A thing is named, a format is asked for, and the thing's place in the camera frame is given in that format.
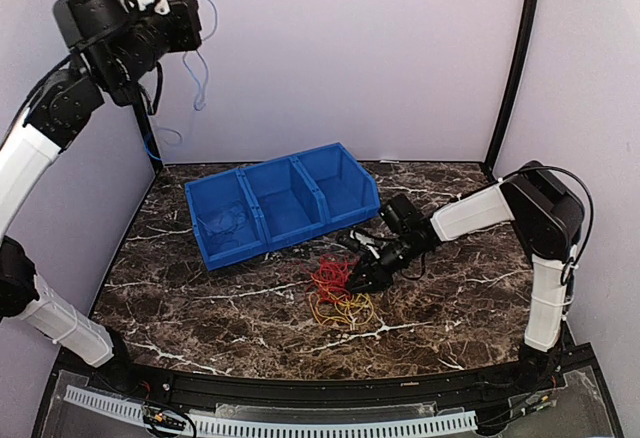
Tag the blue three-compartment plastic bin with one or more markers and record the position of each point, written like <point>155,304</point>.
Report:
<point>245,212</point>

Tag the right black frame post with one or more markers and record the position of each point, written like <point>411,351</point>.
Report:
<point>512,84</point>

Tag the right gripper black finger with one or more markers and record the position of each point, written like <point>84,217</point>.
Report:
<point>363,272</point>
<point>382,283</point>

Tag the black frame post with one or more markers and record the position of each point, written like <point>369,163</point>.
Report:
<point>512,84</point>
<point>150,147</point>

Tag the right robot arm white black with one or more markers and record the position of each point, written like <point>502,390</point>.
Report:
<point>551,222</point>

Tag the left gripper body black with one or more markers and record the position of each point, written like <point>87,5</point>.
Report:
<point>185,33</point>

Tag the white slotted cable duct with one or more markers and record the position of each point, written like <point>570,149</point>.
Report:
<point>247,421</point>

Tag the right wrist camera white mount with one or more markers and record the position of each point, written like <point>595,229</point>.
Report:
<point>357,240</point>

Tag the black curved front rail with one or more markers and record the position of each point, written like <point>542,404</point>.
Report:
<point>202,391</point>

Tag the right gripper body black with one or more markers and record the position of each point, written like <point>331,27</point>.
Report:
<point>409,252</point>

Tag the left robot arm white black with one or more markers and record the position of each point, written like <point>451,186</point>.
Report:
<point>112,44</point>

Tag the left black frame post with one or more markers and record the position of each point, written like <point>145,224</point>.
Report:
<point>150,147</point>

